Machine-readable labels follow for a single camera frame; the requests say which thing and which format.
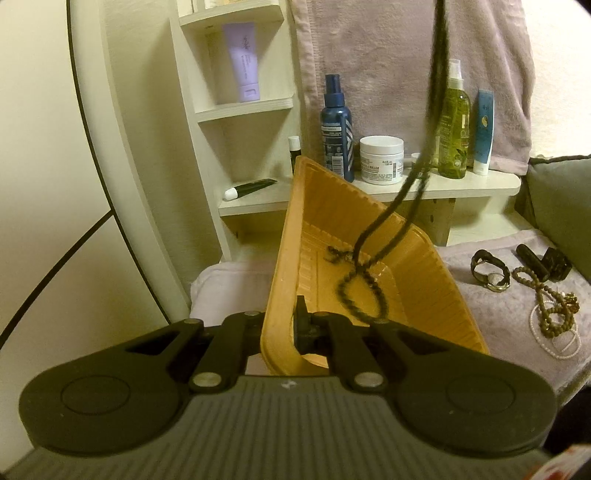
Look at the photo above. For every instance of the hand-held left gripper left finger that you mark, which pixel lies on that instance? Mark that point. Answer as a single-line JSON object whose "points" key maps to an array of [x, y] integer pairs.
{"points": [[242, 334]]}

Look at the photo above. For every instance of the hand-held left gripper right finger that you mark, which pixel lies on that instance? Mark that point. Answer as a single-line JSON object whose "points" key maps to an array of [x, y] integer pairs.
{"points": [[303, 325]]}

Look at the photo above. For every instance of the orange plastic tray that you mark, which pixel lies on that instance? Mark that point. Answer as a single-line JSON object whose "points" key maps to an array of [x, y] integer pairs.
{"points": [[323, 221]]}

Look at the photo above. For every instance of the black cylinder piece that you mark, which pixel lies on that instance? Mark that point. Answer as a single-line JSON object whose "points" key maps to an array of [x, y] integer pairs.
{"points": [[527, 258]]}

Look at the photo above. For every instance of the gold jewelry piece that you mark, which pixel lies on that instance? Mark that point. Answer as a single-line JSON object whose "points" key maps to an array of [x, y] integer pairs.
{"points": [[570, 302]]}

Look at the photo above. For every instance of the white wooden shelf unit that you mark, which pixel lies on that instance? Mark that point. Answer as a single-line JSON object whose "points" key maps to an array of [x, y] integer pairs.
{"points": [[258, 205]]}

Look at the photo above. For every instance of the black tube white cap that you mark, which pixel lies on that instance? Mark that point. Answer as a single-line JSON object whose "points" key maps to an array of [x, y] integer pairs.
{"points": [[251, 187]]}

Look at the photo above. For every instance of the round white framed mirror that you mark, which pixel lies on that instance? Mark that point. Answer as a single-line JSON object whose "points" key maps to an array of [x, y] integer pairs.
{"points": [[138, 221]]}

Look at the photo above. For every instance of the black white lip balm stick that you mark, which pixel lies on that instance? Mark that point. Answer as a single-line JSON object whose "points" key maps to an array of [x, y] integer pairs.
{"points": [[294, 154]]}

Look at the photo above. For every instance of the white cream jar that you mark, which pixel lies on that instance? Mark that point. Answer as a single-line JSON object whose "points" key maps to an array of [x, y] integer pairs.
{"points": [[382, 159]]}

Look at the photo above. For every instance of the small white jar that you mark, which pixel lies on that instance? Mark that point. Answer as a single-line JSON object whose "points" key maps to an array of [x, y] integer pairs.
{"points": [[415, 162]]}

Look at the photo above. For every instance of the dark blue spray bottle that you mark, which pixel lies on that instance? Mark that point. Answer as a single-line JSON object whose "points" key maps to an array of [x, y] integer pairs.
{"points": [[337, 129]]}

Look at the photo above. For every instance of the pink towel mat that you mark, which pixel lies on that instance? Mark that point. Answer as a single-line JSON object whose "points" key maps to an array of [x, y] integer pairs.
{"points": [[503, 323]]}

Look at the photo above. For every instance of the green spray bottle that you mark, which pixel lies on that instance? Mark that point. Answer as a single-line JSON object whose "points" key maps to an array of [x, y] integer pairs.
{"points": [[455, 129]]}

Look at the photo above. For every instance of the blue and white tube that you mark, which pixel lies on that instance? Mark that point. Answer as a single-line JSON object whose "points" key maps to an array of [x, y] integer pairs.
{"points": [[484, 129]]}

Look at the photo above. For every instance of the purple cosmetic tube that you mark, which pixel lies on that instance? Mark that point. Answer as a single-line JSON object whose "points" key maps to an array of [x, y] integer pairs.
{"points": [[242, 60]]}

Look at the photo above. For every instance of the hanging pink towel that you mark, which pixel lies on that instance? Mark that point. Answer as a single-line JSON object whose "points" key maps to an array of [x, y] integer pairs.
{"points": [[378, 55]]}

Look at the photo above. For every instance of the green cushion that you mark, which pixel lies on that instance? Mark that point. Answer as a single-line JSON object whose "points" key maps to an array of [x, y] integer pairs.
{"points": [[568, 207]]}

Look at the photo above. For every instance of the red and white packet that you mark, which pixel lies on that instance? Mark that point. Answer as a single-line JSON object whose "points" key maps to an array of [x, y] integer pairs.
{"points": [[565, 464]]}

